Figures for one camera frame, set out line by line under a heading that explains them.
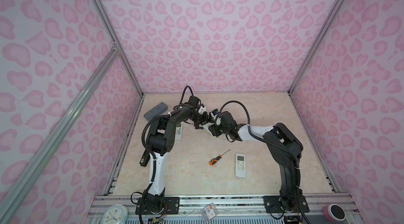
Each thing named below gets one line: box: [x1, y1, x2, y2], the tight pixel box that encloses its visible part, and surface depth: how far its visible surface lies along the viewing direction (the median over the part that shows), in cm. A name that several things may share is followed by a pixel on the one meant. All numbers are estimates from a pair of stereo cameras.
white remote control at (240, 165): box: [235, 152, 247, 178], surface depth 86 cm
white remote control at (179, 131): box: [175, 120, 184, 141], surface depth 100 cm
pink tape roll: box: [322, 203, 347, 222], surface depth 68 cm
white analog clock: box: [101, 204, 129, 224], surface depth 70 cm
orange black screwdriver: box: [208, 148, 231, 166], surface depth 87 cm
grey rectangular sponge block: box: [143, 102, 168, 122], surface depth 109 cm
